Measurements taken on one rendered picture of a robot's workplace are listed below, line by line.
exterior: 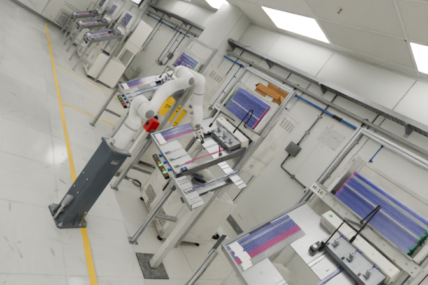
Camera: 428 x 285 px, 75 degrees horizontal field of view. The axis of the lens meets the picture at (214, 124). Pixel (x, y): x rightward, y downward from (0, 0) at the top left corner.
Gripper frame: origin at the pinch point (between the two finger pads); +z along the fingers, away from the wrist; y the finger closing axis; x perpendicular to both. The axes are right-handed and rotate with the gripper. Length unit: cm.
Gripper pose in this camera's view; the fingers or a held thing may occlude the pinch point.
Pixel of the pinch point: (200, 140)
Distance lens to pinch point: 258.9
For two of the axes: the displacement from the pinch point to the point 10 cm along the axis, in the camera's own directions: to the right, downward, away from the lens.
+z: 1.7, 7.8, 6.0
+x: -8.6, 4.2, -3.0
